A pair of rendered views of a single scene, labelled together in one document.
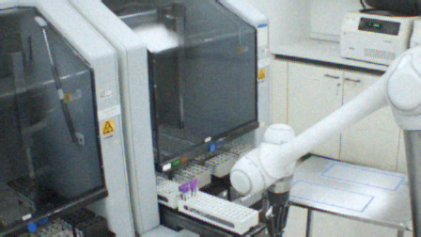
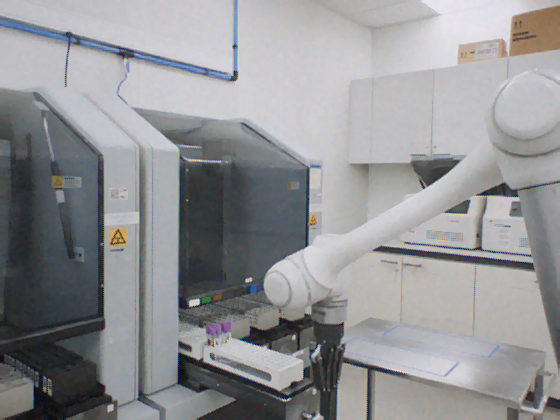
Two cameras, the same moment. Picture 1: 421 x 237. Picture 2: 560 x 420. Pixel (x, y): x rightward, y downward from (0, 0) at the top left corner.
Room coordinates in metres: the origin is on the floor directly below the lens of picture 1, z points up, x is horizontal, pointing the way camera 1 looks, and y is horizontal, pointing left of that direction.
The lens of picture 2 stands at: (0.36, -0.05, 1.35)
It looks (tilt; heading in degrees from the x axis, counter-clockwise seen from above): 3 degrees down; 2
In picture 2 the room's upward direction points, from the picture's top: 1 degrees clockwise
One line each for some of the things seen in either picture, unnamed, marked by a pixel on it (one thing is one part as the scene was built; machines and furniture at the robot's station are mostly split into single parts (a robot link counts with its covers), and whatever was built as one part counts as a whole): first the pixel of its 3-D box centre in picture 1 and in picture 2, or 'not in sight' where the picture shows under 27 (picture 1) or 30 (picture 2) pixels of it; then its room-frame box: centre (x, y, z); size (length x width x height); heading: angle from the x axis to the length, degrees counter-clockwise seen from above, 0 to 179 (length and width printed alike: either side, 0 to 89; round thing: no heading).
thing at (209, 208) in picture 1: (216, 213); (251, 363); (1.70, 0.08, 0.83); 0.30 x 0.10 x 0.06; 52
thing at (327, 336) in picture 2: (277, 200); (328, 339); (1.54, -0.13, 0.96); 0.08 x 0.07 x 0.09; 142
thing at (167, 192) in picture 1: (155, 189); (180, 338); (1.90, 0.32, 0.83); 0.30 x 0.10 x 0.06; 52
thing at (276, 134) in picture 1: (277, 150); (327, 266); (1.53, -0.12, 1.14); 0.13 x 0.11 x 0.16; 148
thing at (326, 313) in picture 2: (278, 181); (329, 309); (1.54, -0.13, 1.03); 0.09 x 0.09 x 0.06
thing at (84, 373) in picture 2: (94, 230); (73, 380); (1.52, 0.49, 0.85); 0.12 x 0.02 x 0.06; 142
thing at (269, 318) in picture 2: (224, 167); (266, 319); (2.08, 0.06, 0.85); 0.12 x 0.02 x 0.06; 141
